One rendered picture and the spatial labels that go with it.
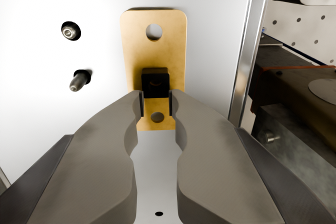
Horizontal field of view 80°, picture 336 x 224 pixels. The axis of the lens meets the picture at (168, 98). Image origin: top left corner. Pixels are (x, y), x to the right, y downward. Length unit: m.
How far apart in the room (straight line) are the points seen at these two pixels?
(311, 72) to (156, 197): 0.20
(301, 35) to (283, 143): 0.38
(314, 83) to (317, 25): 0.33
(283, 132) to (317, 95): 0.05
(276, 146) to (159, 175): 0.10
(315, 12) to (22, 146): 0.53
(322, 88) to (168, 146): 0.14
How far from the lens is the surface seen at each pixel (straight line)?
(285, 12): 0.50
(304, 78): 0.24
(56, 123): 0.18
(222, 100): 0.16
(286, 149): 0.18
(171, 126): 0.15
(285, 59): 0.30
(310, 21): 0.54
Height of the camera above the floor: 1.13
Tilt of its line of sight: 60 degrees down
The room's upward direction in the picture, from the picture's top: 174 degrees clockwise
